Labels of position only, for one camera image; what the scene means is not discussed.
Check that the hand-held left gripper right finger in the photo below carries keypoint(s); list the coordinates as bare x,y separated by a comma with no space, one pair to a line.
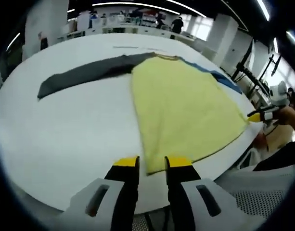
183,192

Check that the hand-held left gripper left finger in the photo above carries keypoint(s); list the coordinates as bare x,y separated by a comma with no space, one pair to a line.
89,204

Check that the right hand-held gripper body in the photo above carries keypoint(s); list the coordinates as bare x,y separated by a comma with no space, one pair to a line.
279,95

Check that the yellow grey blue garment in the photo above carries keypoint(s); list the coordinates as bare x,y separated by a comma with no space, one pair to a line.
185,108

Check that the black tripod stand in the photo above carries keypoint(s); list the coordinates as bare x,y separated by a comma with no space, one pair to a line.
244,68

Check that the white mesh chair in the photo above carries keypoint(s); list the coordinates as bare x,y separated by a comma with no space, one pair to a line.
258,199

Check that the white square pillar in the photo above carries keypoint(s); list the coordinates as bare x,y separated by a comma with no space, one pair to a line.
51,21
221,38

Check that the long white counter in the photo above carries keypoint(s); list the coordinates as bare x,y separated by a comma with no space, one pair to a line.
128,30

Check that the ceiling light strip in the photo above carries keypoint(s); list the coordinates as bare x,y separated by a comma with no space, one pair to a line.
137,4

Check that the black cabinet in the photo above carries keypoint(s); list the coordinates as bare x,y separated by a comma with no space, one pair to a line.
44,43

